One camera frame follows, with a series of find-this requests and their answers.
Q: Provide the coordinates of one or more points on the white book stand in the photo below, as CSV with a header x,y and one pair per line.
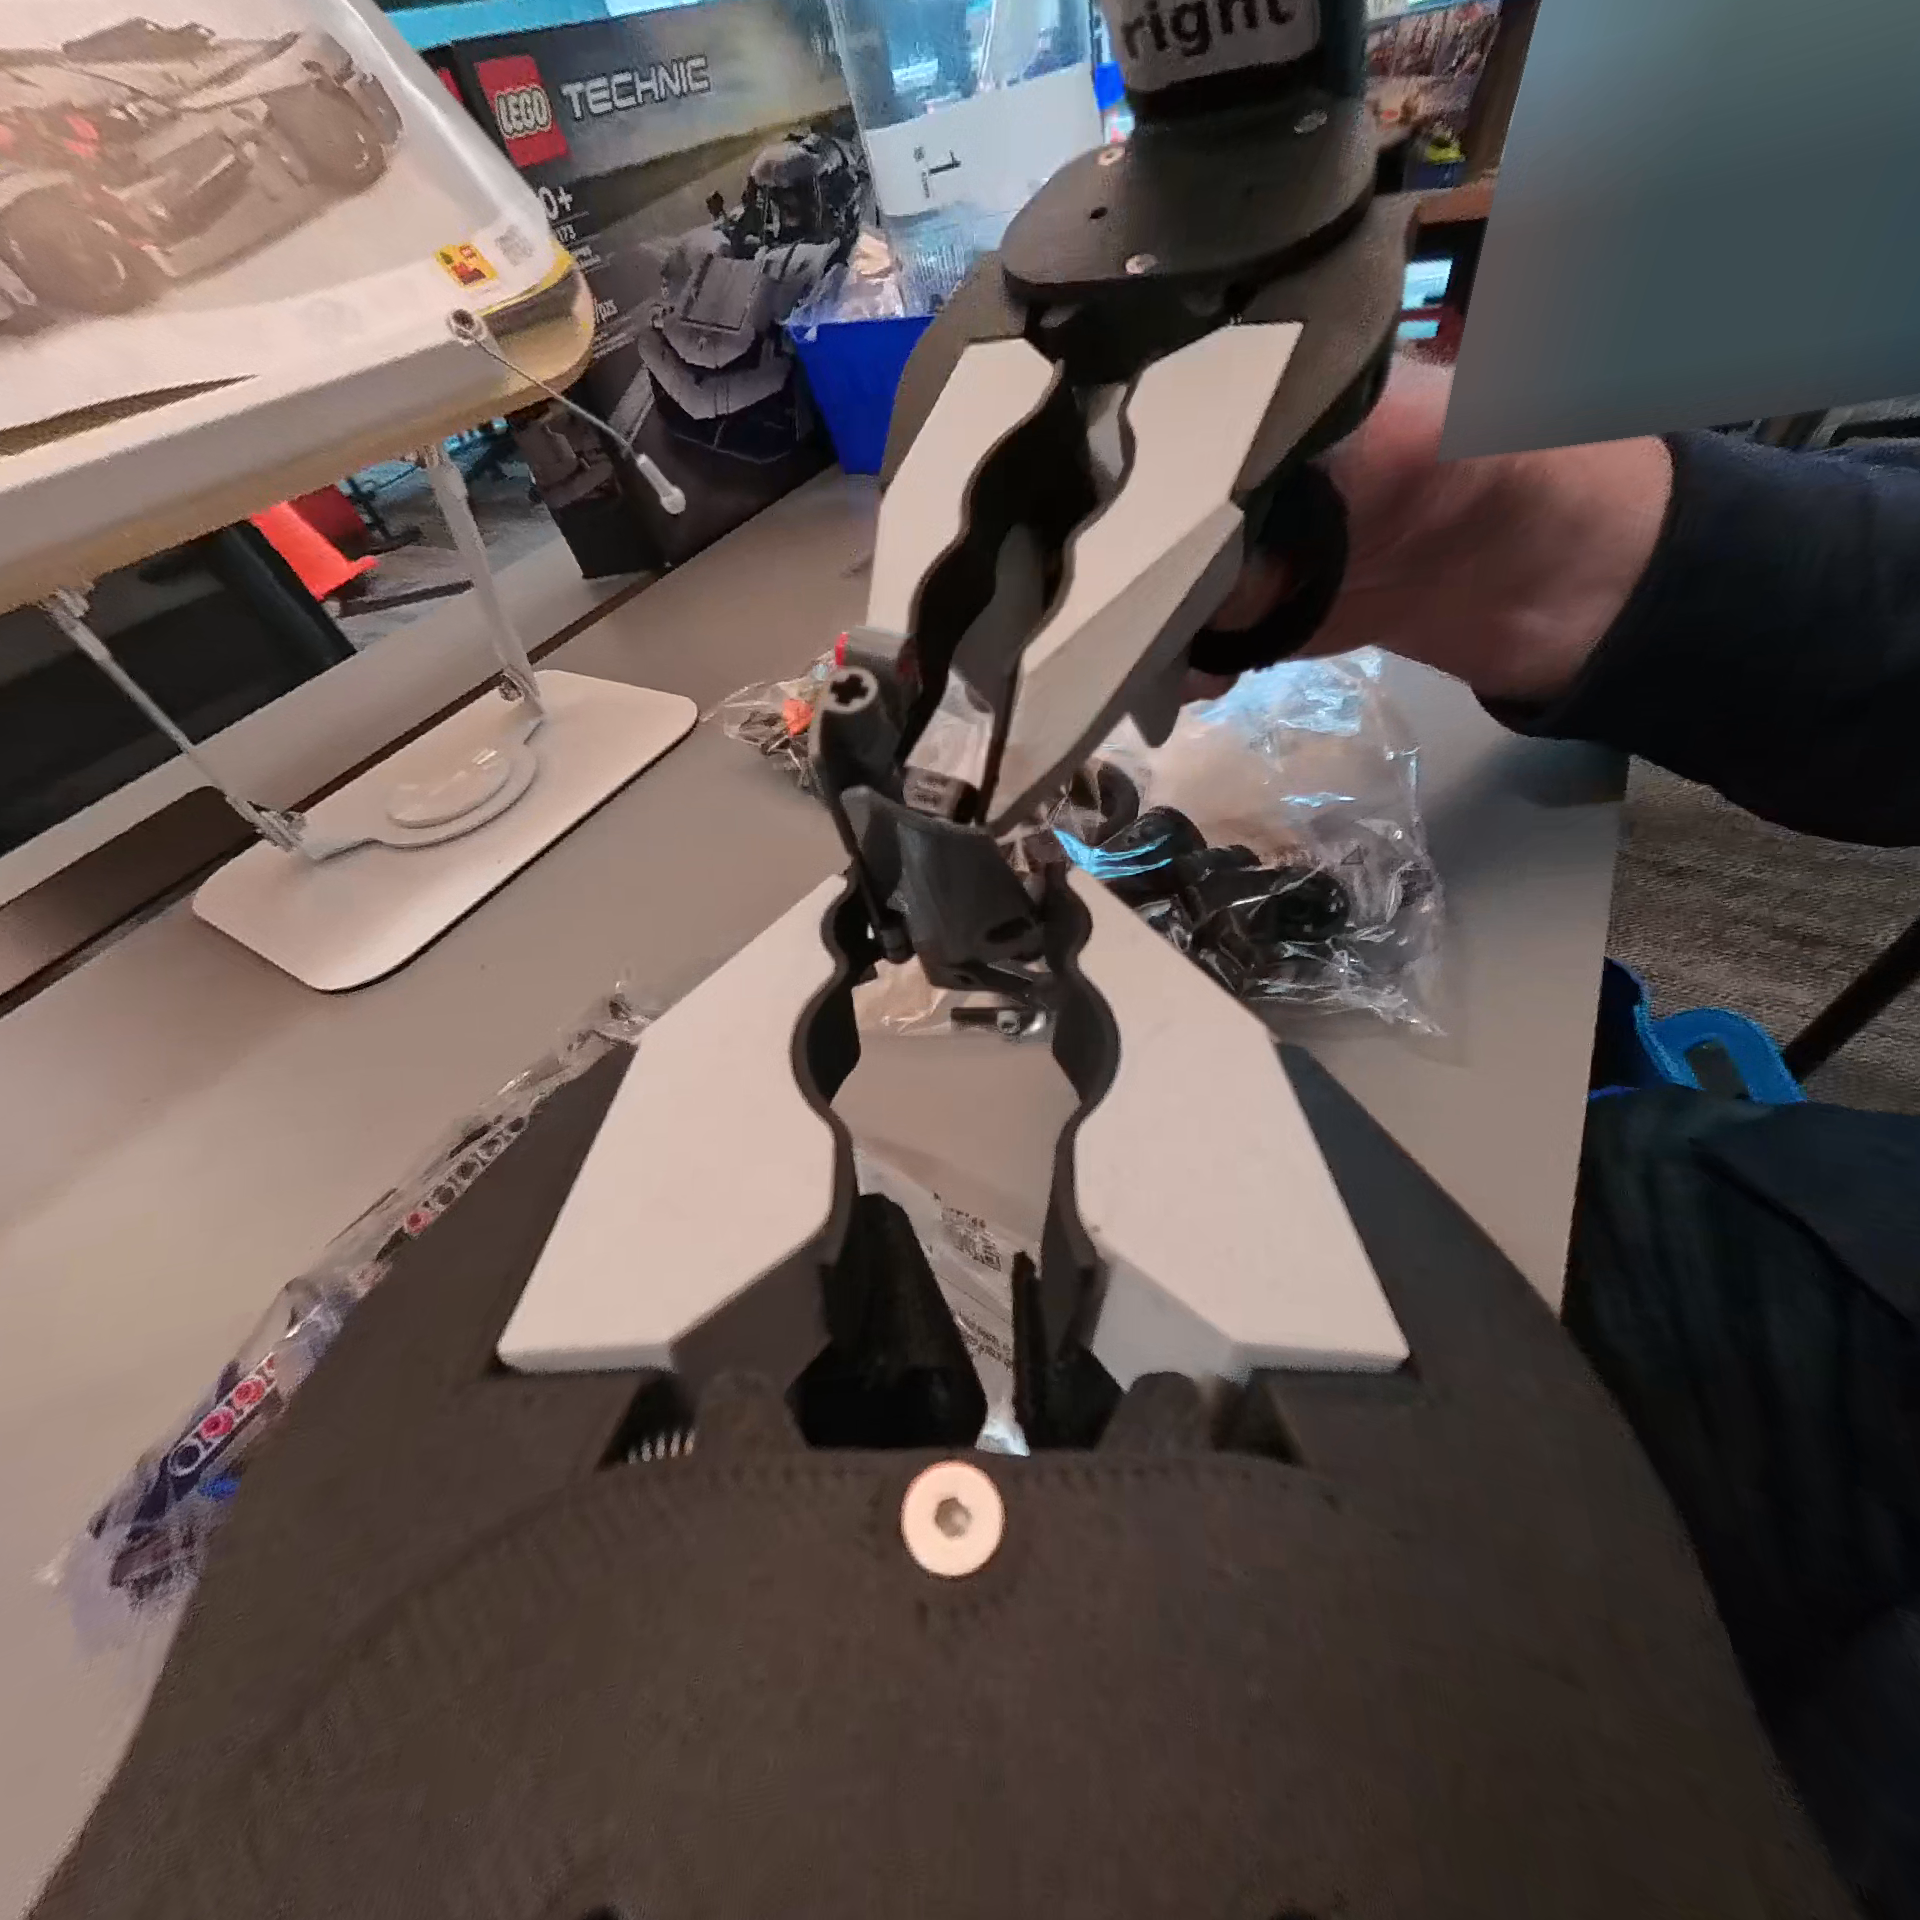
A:
x,y
601,736

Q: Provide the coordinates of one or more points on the clear bag of black red parts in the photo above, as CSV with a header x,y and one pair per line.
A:
x,y
766,728

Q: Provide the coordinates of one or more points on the dark lego set box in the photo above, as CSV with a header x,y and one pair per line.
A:
x,y
659,105

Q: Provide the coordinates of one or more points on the lego instruction booklet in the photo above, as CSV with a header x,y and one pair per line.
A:
x,y
227,346

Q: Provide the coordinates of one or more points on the person's legs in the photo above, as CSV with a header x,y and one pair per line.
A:
x,y
1771,1426

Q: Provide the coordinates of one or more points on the small black lego assembly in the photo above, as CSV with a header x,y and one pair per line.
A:
x,y
947,884

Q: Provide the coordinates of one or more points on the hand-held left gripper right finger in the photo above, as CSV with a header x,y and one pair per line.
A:
x,y
1245,1201

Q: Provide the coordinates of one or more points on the person's right forearm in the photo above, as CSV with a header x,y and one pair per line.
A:
x,y
1771,630

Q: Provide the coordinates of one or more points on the person's right hand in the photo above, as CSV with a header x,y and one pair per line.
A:
x,y
1485,554

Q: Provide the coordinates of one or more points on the small blue plastic part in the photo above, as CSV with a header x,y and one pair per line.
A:
x,y
1695,1050

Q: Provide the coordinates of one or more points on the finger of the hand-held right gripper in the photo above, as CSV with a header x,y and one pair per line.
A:
x,y
1171,525
947,452

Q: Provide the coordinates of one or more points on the orange red cone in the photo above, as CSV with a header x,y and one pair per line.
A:
x,y
308,547

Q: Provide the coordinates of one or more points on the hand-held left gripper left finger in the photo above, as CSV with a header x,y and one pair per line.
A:
x,y
659,1201

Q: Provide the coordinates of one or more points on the white-labelled bag of dark parts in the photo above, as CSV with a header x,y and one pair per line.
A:
x,y
195,1440

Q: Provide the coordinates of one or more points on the blue storage bin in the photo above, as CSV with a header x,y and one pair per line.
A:
x,y
855,390

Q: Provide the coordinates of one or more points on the clear bag with white label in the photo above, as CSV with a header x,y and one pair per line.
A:
x,y
962,165

